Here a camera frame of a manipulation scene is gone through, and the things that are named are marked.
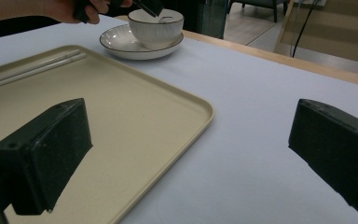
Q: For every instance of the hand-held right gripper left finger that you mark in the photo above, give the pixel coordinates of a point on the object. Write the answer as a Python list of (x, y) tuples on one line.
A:
[(43, 161)]

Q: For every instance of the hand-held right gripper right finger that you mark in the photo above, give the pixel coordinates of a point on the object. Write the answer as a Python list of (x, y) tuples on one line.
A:
[(338, 155)]

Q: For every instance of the white ribbed bowl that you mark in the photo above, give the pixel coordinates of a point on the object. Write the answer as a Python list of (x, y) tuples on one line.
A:
[(155, 32)]

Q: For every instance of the white ribbed plate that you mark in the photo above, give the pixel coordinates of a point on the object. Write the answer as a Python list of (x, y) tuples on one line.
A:
[(121, 42)]

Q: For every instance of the white chopstick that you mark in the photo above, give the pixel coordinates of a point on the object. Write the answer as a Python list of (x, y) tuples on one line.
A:
[(28, 66), (28, 74)]

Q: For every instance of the beige plastic tray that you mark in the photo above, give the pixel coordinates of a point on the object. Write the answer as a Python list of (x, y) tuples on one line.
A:
[(130, 118)]

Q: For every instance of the dark glass cabinet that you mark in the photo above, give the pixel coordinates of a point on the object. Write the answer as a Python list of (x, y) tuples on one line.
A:
[(213, 18)]

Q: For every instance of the grey chair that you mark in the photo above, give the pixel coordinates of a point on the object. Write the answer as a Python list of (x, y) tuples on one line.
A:
[(261, 3)]

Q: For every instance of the wooden table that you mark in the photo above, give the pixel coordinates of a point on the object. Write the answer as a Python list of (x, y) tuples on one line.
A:
[(261, 53)]

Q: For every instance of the beige wooden panel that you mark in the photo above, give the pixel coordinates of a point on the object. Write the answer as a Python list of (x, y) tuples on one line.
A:
[(338, 31)]

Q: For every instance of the white socket strip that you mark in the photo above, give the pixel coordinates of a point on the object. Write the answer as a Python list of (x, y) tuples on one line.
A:
[(307, 2)]

